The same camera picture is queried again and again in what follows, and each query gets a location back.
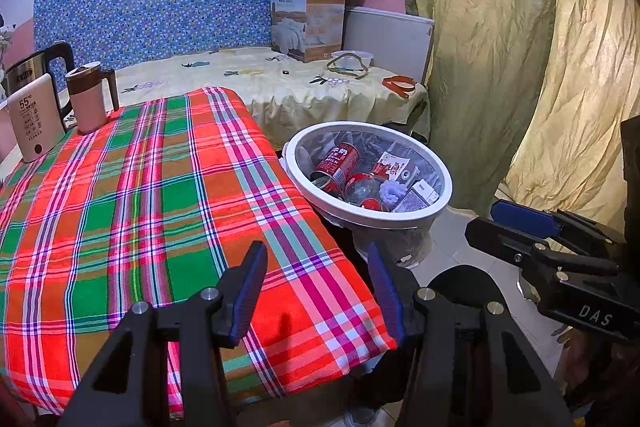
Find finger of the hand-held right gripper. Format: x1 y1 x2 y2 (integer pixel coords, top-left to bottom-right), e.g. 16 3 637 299
465 217 621 280
490 199 626 253

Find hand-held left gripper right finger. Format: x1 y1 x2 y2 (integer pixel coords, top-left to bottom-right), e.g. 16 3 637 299
367 242 573 427

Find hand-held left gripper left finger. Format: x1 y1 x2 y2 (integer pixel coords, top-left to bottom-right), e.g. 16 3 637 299
60 241 269 427

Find white trash bin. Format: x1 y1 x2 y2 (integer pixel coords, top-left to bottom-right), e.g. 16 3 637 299
282 122 453 269

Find white foam fruit net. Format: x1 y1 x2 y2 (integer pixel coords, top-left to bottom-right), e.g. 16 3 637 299
379 180 407 210

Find clear bottle with red label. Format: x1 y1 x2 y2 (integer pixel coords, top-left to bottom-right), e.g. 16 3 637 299
342 173 388 212

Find red can with white print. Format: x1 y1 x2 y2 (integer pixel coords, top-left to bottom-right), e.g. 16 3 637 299
312 143 361 190

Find person's right hand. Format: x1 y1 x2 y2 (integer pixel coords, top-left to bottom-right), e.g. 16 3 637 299
565 337 623 408

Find clear plastic bin liner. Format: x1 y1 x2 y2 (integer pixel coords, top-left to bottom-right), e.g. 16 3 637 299
295 129 446 270

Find plaid tablecloth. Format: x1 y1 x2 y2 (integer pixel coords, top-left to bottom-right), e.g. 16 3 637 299
0 87 398 418

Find yellow-green curtain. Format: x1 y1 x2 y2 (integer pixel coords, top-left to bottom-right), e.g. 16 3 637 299
380 0 640 220

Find white board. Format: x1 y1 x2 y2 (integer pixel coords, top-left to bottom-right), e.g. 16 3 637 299
342 6 435 85

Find white bowl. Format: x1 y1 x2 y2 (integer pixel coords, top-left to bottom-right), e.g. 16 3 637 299
331 50 375 72

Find yellow bed sheet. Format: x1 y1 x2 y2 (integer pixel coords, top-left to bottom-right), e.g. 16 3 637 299
57 46 431 142

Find pink mug with brown lid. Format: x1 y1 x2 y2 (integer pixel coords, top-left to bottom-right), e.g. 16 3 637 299
65 62 120 134

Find cream thermos box 55 degrees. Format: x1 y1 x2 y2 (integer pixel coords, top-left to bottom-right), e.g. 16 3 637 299
7 73 65 164

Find cardboard quilt box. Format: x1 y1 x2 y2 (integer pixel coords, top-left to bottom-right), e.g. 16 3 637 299
264 0 367 64

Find pink storage box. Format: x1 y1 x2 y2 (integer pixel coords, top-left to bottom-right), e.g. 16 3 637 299
0 102 16 162

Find blue floral headboard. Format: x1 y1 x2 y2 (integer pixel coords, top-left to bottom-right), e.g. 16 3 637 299
32 0 319 70

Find orange strap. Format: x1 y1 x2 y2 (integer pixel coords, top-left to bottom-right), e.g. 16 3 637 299
382 76 417 98

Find green strap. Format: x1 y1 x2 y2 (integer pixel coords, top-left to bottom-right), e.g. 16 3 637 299
326 52 373 80

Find steel kettle with black handle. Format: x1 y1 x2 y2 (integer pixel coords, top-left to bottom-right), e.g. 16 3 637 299
4 41 76 128

